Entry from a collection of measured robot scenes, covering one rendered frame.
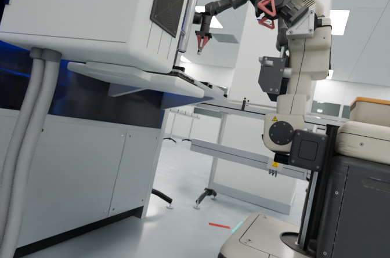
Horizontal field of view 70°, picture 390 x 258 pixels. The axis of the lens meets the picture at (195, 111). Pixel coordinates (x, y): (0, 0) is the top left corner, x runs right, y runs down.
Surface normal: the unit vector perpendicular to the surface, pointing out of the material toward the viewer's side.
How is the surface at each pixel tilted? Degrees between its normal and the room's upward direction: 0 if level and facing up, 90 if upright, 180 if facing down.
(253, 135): 90
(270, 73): 90
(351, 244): 90
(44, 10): 90
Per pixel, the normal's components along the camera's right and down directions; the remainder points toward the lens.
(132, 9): -0.41, -0.13
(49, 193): 0.90, 0.18
